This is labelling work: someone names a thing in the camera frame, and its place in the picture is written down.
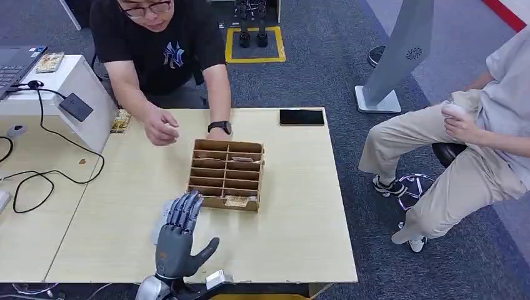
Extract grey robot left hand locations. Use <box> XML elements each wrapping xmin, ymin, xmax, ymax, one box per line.
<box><xmin>154</xmin><ymin>189</ymin><xmax>221</xmax><ymax>281</ymax></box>

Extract person's hand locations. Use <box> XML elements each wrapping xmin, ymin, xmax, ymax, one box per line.
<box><xmin>441</xmin><ymin>109</ymin><xmax>484</xmax><ymax>144</ymax></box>

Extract person's right hand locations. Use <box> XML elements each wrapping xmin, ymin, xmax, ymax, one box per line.
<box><xmin>142</xmin><ymin>105</ymin><xmax>181</xmax><ymax>147</ymax></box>

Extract person's left hand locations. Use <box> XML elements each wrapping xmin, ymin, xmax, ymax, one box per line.
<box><xmin>206</xmin><ymin>129</ymin><xmax>233</xmax><ymax>142</ymax></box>

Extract black wristwatch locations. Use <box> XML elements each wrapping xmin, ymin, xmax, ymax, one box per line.
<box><xmin>207</xmin><ymin>120</ymin><xmax>233</xmax><ymax>136</ymax></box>

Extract black office chair seat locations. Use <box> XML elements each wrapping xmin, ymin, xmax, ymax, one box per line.
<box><xmin>431</xmin><ymin>142</ymin><xmax>469</xmax><ymax>169</ymax></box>

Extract wooden card sorting box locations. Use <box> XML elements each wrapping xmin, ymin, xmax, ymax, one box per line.
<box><xmin>186</xmin><ymin>138</ymin><xmax>266</xmax><ymax>213</ymax></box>

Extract person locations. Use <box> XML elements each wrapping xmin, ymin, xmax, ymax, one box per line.
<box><xmin>88</xmin><ymin>0</ymin><xmax>234</xmax><ymax>147</ymax></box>
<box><xmin>357</xmin><ymin>25</ymin><xmax>530</xmax><ymax>254</ymax></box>

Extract office chair star base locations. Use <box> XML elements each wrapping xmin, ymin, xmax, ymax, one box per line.
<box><xmin>397</xmin><ymin>173</ymin><xmax>436</xmax><ymax>211</ymax></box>

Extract black adapter box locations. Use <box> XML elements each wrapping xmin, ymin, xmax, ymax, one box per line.
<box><xmin>58</xmin><ymin>92</ymin><xmax>94</xmax><ymax>123</ymax></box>

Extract black smartphone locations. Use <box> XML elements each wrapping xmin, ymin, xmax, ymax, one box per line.
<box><xmin>279</xmin><ymin>108</ymin><xmax>326</xmax><ymax>127</ymax></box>

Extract white riser stand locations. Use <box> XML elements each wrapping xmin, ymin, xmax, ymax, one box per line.
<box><xmin>0</xmin><ymin>54</ymin><xmax>119</xmax><ymax>154</ymax></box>

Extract grey kiosk stand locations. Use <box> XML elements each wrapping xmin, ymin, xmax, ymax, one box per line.
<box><xmin>354</xmin><ymin>0</ymin><xmax>436</xmax><ymax>115</ymax></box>

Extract black round base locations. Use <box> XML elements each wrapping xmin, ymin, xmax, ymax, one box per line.
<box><xmin>366</xmin><ymin>45</ymin><xmax>387</xmax><ymax>68</ymax></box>

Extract black humanoid robot legs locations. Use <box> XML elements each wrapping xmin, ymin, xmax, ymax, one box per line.
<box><xmin>232</xmin><ymin>0</ymin><xmax>271</xmax><ymax>49</ymax></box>

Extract black-framed glasses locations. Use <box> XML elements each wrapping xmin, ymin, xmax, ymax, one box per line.
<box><xmin>117</xmin><ymin>0</ymin><xmax>173</xmax><ymax>19</ymax></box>

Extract printed card pack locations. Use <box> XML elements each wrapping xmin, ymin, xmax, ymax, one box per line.
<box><xmin>34</xmin><ymin>52</ymin><xmax>66</xmax><ymax>74</ymax></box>

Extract grey computer mouse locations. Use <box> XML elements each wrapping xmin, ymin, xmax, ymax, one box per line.
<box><xmin>6</xmin><ymin>123</ymin><xmax>28</xmax><ymax>139</ymax></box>

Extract white table leg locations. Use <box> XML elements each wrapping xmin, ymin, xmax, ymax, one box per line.
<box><xmin>57</xmin><ymin>0</ymin><xmax>82</xmax><ymax>31</ymax></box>

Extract grey laptop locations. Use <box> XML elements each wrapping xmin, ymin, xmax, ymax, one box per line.
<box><xmin>0</xmin><ymin>45</ymin><xmax>49</xmax><ymax>101</ymax></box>

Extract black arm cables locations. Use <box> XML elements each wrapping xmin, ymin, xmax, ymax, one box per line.
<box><xmin>167</xmin><ymin>279</ymin><xmax>216</xmax><ymax>300</ymax></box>

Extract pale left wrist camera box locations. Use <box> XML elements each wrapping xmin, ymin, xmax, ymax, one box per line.
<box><xmin>205</xmin><ymin>269</ymin><xmax>235</xmax><ymax>291</ymax></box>

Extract long black cable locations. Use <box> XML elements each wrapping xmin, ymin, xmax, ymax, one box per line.
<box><xmin>2</xmin><ymin>79</ymin><xmax>106</xmax><ymax>215</ymax></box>

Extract thin floor cable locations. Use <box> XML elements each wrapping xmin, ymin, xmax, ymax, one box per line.
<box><xmin>11</xmin><ymin>282</ymin><xmax>59</xmax><ymax>298</ymax></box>

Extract short black cable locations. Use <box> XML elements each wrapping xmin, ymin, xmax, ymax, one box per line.
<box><xmin>0</xmin><ymin>136</ymin><xmax>14</xmax><ymax>165</ymax></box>

